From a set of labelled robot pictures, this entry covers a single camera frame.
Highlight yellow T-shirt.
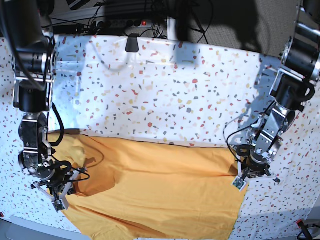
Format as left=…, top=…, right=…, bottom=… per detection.
left=55, top=134, right=246, bottom=240

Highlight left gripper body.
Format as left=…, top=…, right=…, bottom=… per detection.
left=236, top=149, right=280, bottom=184

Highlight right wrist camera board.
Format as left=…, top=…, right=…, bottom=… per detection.
left=52, top=195, right=69, bottom=212

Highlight red clamp bottom right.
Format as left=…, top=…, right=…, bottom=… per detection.
left=296, top=219, right=313, bottom=240

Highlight power strip with red switch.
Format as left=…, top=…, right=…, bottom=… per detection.
left=93, top=19, right=153, bottom=29

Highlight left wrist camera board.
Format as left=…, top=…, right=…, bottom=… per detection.
left=231, top=175, right=248, bottom=192

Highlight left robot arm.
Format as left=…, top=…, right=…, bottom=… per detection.
left=225, top=0, right=320, bottom=191

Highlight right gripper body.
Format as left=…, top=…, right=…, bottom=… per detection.
left=31, top=161, right=88, bottom=197

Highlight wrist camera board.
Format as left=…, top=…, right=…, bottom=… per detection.
left=231, top=175, right=248, bottom=192
left=52, top=195, right=69, bottom=212

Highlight black cables under desk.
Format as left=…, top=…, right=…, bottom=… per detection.
left=39, top=0, right=216, bottom=45

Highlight black table clamp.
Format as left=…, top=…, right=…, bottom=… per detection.
left=125, top=33, right=140, bottom=53

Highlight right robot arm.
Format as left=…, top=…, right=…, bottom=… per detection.
left=0, top=0, right=86, bottom=201

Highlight white table leg post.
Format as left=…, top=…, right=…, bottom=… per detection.
left=166, top=17, right=177, bottom=41

